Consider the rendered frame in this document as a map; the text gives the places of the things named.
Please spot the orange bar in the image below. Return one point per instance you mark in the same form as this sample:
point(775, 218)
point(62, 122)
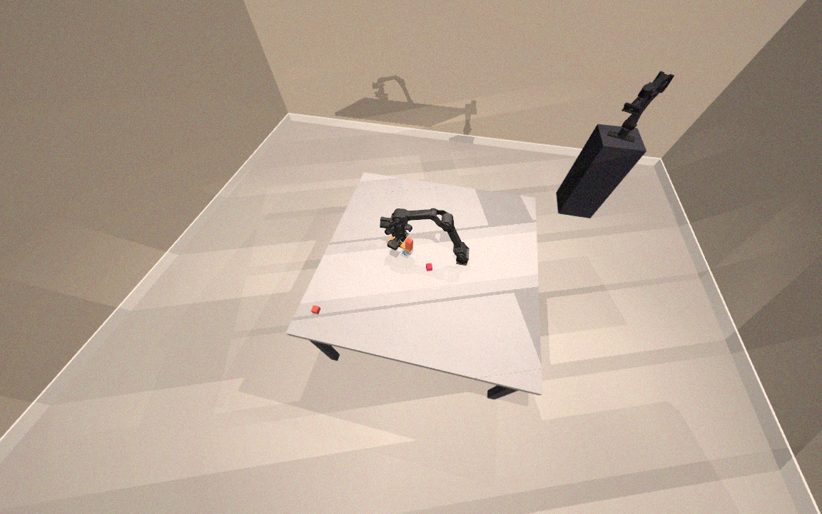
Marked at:
point(408, 245)

